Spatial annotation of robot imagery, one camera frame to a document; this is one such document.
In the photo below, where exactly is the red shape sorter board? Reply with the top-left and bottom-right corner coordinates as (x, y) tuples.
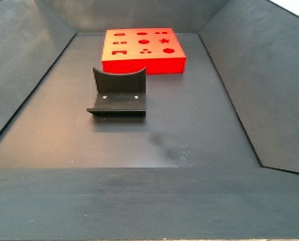
(101, 28), (187, 74)

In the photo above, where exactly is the black curved holder bracket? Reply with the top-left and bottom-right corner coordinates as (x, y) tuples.
(86, 69), (145, 116)

